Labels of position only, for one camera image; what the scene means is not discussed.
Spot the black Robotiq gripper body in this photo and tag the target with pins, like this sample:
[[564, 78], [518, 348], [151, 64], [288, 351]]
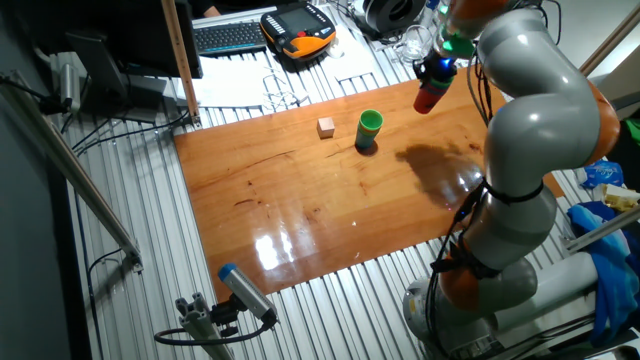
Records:
[[435, 70]]

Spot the red plastic cup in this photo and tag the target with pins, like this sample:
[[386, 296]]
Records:
[[426, 102]]

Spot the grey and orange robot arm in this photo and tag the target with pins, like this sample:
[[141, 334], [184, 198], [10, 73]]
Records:
[[540, 125]]

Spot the person hand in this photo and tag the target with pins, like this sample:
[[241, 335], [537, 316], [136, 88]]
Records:
[[211, 12]]

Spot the clear glass beaker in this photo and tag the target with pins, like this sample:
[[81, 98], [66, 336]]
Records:
[[414, 45]]

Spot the black round spool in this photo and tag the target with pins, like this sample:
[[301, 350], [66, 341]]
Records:
[[385, 17]]

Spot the white rounded object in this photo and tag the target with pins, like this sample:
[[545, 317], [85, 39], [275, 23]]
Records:
[[336, 50]]

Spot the light wooden block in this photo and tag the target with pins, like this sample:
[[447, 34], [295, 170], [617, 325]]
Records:
[[325, 127]]

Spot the orange and black teach pendant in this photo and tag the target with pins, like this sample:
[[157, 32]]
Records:
[[305, 47]]

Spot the blue tissue pack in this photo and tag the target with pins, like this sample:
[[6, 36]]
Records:
[[605, 175]]

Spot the black computer keyboard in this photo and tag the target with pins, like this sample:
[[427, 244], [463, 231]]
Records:
[[230, 37]]

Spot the black chair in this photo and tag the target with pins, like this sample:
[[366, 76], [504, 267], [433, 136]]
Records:
[[630, 145]]

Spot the white paper sheet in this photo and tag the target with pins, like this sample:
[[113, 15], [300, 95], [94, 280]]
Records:
[[225, 82]]

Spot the yellow white snack bag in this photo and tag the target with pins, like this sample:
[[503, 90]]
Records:
[[620, 197]]

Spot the blue cloth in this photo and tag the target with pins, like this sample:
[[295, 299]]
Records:
[[610, 270]]

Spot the black computer monitor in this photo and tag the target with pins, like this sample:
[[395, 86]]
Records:
[[145, 35]]

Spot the grey monitor stand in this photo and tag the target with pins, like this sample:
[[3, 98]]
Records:
[[100, 65]]

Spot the short aluminium profile stand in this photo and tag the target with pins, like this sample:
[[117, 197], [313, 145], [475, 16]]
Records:
[[200, 325]]

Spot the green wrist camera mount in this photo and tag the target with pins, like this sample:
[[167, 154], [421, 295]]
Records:
[[457, 45]]

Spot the aluminium frame post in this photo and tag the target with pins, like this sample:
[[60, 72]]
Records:
[[610, 40]]

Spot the copper coloured frame post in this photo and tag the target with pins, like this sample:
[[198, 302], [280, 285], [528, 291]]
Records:
[[180, 60]]

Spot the silver camera with blue end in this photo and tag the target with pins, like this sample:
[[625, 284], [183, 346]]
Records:
[[245, 292]]

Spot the black camera ball mount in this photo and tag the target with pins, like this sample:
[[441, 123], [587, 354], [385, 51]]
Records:
[[225, 315]]

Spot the silver cylindrical camera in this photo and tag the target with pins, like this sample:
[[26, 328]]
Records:
[[70, 85]]

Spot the long aluminium frame rail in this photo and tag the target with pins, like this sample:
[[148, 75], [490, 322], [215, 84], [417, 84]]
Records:
[[75, 172]]

